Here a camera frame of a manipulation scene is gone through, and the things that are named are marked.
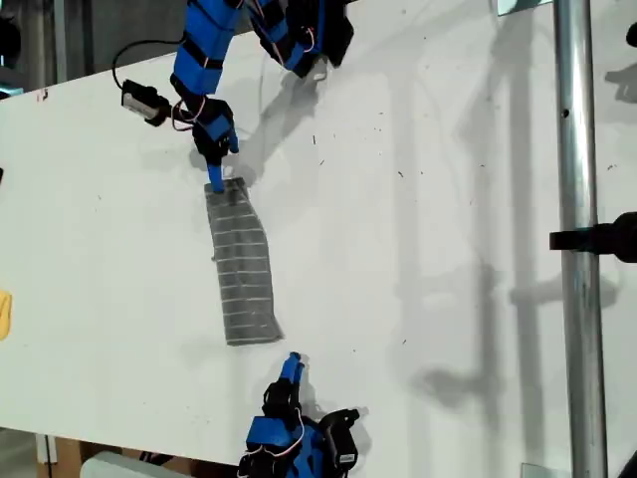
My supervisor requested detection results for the white box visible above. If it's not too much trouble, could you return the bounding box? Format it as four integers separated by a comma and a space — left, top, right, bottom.
81, 450, 173, 478

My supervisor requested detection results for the black camera cable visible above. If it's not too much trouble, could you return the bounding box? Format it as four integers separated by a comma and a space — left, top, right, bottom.
111, 38, 185, 92

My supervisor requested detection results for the yellow object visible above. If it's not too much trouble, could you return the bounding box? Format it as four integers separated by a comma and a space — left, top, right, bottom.
0, 291, 14, 343

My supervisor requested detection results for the brown cardboard box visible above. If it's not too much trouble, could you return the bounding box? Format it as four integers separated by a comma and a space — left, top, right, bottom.
53, 437, 84, 478

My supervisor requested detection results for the steel post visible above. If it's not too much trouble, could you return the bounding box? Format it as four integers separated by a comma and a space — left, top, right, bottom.
552, 0, 609, 478

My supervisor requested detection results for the white plastic clamp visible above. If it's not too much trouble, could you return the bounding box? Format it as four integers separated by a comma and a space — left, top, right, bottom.
308, 54, 330, 84

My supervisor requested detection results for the grey striped towel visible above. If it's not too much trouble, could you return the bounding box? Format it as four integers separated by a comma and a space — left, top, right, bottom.
202, 175, 286, 348

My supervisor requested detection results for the black post clamp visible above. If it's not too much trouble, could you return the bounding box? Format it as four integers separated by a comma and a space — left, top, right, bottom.
548, 211, 637, 264

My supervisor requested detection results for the black camera box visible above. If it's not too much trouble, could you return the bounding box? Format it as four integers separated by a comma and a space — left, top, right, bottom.
120, 78, 173, 126
323, 420, 360, 472

